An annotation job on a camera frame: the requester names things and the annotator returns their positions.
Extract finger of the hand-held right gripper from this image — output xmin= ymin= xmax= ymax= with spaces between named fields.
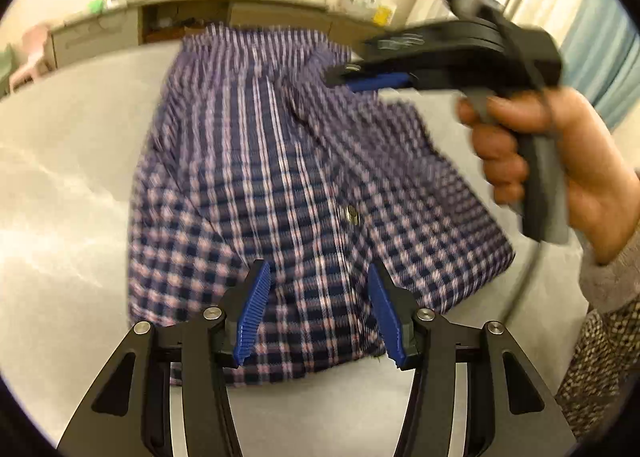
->
xmin=325 ymin=64 xmax=416 ymax=94

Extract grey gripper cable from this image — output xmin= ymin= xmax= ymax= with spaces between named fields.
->
xmin=499 ymin=237 xmax=547 ymax=324

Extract plaid checked shorts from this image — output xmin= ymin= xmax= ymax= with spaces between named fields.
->
xmin=127 ymin=23 xmax=517 ymax=389

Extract person's right forearm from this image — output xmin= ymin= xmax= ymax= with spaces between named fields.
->
xmin=555 ymin=237 xmax=640 ymax=440

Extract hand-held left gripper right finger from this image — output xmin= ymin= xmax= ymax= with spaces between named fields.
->
xmin=367 ymin=261 xmax=578 ymax=457

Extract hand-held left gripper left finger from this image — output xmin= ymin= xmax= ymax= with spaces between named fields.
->
xmin=56 ymin=259 xmax=272 ymax=457

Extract light blue curtain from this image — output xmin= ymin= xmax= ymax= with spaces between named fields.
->
xmin=562 ymin=0 xmax=640 ymax=130

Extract person's right hand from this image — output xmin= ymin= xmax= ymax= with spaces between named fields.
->
xmin=457 ymin=87 xmax=640 ymax=265

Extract pink plastic stool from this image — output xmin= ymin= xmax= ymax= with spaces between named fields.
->
xmin=9 ymin=24 xmax=52 ymax=90

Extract low beige cabinet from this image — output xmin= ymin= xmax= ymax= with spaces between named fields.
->
xmin=50 ymin=0 xmax=401 ymax=68

